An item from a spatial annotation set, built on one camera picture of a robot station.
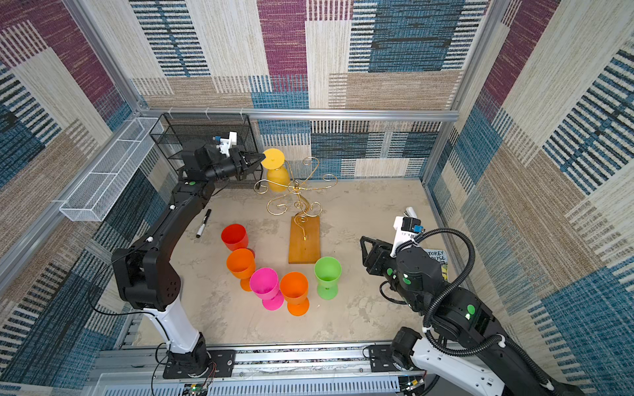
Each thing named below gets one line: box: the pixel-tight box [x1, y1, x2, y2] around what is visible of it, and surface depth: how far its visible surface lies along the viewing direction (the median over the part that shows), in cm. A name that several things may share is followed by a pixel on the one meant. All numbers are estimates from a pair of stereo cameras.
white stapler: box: [402, 206, 418, 219], surface depth 107 cm
